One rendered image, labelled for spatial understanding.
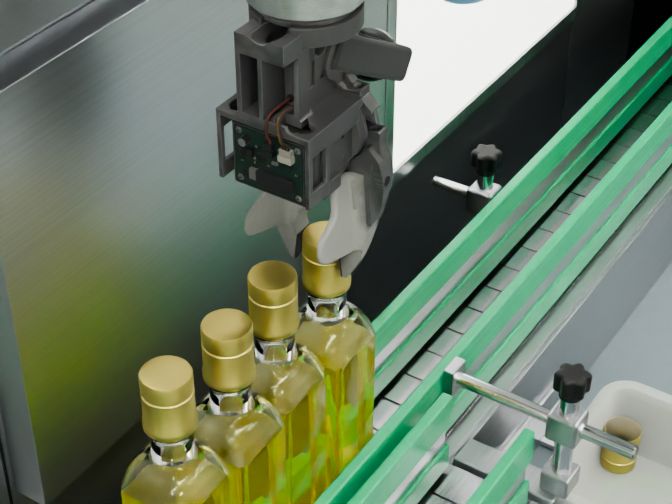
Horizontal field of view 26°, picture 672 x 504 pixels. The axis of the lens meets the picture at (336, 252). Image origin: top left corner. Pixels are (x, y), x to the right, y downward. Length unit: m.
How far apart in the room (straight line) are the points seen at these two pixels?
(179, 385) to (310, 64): 0.21
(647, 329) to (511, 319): 0.32
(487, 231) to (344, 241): 0.44
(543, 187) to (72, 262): 0.64
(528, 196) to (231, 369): 0.59
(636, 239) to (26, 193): 0.77
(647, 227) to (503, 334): 0.29
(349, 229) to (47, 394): 0.24
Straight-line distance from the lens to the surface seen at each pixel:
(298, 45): 0.87
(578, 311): 1.43
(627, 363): 1.56
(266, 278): 0.98
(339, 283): 1.03
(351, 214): 0.97
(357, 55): 0.94
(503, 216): 1.42
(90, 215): 1.00
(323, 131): 0.89
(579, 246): 1.43
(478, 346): 1.26
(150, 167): 1.04
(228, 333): 0.94
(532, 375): 1.37
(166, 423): 0.92
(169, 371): 0.91
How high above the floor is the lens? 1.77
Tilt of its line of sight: 37 degrees down
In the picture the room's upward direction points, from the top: straight up
